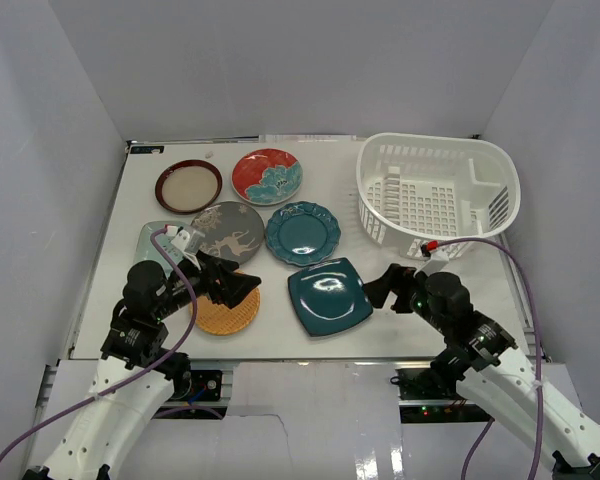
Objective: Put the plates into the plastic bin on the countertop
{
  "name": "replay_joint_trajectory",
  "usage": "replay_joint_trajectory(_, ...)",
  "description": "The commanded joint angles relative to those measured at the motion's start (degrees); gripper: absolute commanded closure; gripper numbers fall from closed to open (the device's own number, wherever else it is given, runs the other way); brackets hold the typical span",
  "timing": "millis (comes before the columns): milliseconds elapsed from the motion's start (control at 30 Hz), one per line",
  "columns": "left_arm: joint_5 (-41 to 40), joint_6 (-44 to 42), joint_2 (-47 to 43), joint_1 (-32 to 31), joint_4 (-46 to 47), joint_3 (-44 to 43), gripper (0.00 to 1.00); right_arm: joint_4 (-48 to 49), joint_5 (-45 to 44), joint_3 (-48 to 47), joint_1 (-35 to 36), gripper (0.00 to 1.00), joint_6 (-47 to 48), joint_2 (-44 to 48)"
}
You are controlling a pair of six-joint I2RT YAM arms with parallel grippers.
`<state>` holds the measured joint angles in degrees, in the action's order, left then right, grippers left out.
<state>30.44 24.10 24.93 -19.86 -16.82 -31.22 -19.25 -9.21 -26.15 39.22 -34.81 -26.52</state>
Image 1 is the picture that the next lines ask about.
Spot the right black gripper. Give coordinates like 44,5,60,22
361,263,450,335

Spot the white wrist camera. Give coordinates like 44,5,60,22
416,241,450,276
165,224,205,263

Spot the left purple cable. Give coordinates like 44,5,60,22
0,227,199,480

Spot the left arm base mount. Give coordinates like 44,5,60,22
154,369,227,420

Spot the teal square plate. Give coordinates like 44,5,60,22
287,258,373,338

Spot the mint green rectangular plate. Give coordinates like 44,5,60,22
138,220,191,277

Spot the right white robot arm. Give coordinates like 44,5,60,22
363,264,600,479

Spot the woven bamboo round plate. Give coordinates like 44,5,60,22
195,287,261,336

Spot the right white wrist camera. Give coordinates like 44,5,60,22
416,241,450,276

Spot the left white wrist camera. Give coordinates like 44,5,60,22
165,224,205,263

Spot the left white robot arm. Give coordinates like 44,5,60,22
24,252,261,479

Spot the red plate with teal flower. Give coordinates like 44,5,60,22
231,148,304,206

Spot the grey plate with deer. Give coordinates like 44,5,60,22
191,201,265,265

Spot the small black table label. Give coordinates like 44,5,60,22
129,145,164,155

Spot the teal scalloped round plate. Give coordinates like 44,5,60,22
265,201,341,267

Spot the white plastic dish bin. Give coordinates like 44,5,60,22
356,133,521,259

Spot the brown rimmed cream plate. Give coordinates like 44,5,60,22
154,160,223,215

